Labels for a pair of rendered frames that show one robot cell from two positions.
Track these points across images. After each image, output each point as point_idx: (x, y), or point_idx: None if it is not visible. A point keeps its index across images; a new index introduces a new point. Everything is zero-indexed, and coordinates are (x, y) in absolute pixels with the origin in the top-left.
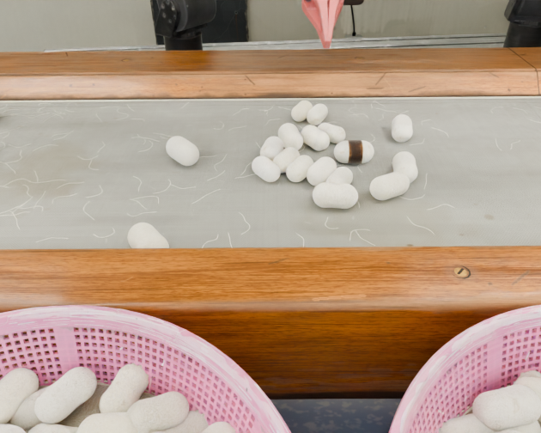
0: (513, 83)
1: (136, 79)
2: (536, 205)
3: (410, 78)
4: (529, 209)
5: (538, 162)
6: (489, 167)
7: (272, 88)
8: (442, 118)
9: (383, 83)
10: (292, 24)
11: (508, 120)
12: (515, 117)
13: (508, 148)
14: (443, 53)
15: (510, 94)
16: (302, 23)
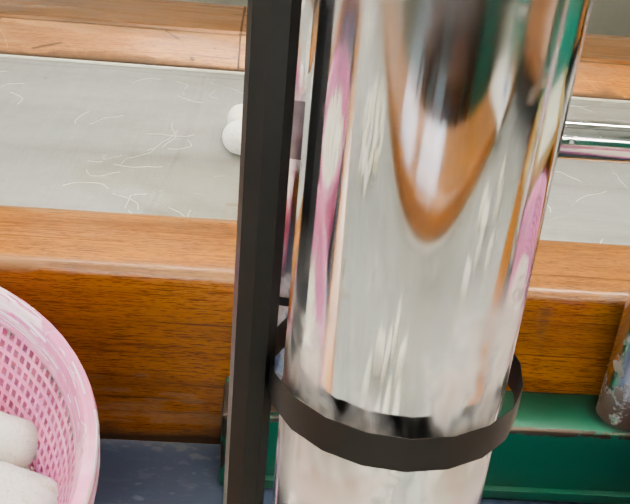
0: (200, 50)
1: None
2: (25, 182)
3: (38, 29)
4: (8, 185)
5: (109, 140)
6: (26, 139)
7: None
8: (45, 83)
9: None
10: (184, 1)
11: (144, 94)
12: (161, 91)
13: (90, 122)
14: (130, 4)
15: (193, 66)
16: (202, 1)
